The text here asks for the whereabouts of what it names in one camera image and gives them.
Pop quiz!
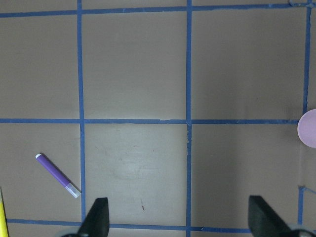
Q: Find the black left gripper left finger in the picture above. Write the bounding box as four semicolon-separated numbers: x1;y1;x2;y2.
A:
77;197;110;237

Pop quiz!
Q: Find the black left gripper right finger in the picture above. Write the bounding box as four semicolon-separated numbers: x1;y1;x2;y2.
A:
248;196;301;237

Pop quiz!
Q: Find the purple marker pen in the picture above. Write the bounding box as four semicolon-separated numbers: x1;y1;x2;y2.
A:
35;153;81;198

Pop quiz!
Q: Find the pink mesh cup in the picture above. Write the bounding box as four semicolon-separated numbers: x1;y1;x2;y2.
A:
297;109;316;148

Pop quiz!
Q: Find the yellow highlighter pen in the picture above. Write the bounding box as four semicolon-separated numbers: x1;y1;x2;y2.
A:
0;190;9;237

